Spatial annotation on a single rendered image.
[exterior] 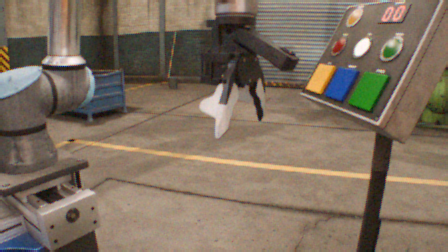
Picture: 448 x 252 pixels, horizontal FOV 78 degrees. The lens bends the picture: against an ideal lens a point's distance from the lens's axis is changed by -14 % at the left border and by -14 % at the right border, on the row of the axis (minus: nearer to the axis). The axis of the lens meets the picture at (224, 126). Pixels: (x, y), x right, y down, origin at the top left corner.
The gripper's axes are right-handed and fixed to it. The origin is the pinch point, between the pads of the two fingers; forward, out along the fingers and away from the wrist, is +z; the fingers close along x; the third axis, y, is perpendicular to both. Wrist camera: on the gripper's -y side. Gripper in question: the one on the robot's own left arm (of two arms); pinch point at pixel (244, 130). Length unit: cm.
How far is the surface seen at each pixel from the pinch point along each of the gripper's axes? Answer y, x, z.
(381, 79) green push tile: -21.5, -12.7, -10.0
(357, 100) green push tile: -17.2, -13.4, -5.5
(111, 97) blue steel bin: 389, -254, 65
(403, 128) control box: -26.5, -11.3, -1.8
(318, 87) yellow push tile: -5.5, -25.4, -5.6
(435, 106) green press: -61, -456, 60
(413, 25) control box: -26.4, -17.4, -20.3
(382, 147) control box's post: -22.0, -27.7, 7.2
